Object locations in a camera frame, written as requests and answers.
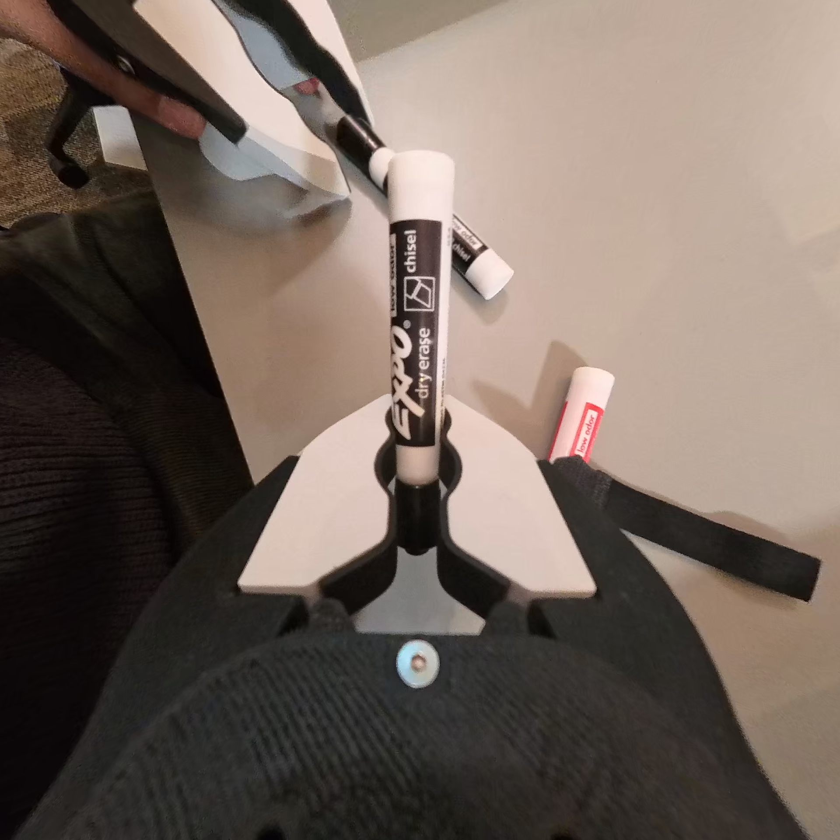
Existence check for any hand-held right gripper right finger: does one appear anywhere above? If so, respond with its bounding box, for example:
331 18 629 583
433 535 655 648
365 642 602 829
438 394 599 618

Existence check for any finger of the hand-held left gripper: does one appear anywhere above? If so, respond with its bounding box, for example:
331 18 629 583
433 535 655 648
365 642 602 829
226 0 370 129
131 0 353 217

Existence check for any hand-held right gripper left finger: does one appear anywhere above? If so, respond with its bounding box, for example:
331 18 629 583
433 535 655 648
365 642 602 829
236 392 401 601

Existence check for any red dry erase marker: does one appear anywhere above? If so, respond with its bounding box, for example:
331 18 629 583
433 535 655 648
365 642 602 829
546 366 616 464

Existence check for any black dry erase marker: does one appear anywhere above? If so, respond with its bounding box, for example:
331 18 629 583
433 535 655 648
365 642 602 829
381 150 456 555
335 115 515 301

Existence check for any grey desk with wooden edge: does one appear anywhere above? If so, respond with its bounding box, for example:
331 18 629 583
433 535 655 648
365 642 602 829
92 0 840 840

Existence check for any person's left hand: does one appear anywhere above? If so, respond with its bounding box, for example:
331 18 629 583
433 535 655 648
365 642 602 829
0 0 207 140

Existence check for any person's black clothing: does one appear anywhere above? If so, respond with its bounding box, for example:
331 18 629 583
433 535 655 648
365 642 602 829
0 197 258 821

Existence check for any black strap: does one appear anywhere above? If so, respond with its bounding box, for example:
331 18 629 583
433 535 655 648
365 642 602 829
554 455 823 602

